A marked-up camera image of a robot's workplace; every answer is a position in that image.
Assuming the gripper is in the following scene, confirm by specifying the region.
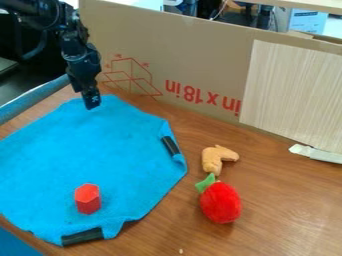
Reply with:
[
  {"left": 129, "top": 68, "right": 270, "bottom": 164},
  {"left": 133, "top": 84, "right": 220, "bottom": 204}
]
[{"left": 61, "top": 41, "right": 103, "bottom": 111}]

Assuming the blue cloth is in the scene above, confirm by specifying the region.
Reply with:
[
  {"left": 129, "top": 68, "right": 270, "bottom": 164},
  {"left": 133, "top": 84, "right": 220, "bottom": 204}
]
[{"left": 0, "top": 93, "right": 190, "bottom": 248}]

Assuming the cardboard box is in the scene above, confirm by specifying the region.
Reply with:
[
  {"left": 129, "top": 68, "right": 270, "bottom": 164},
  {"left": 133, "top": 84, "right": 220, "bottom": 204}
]
[{"left": 77, "top": 0, "right": 342, "bottom": 125}]

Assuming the red block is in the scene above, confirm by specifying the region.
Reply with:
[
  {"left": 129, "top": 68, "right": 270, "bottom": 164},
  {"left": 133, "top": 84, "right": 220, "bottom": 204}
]
[{"left": 73, "top": 182, "right": 103, "bottom": 215}]

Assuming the tan toy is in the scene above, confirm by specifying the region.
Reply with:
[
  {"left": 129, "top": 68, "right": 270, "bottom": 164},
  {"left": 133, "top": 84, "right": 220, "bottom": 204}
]
[{"left": 200, "top": 144, "right": 241, "bottom": 177}]

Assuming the red plush strawberry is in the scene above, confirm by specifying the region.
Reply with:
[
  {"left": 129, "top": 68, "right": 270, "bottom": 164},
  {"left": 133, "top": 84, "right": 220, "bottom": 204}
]
[{"left": 193, "top": 172, "right": 244, "bottom": 225}]

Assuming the light wooden board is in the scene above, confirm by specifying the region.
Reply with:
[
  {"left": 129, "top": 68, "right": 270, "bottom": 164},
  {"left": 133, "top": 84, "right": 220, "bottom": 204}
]
[{"left": 237, "top": 39, "right": 342, "bottom": 155}]

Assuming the white paper strip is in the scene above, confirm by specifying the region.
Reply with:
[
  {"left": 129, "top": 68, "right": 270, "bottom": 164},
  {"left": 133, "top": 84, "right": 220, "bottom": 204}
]
[{"left": 287, "top": 143, "right": 342, "bottom": 165}]

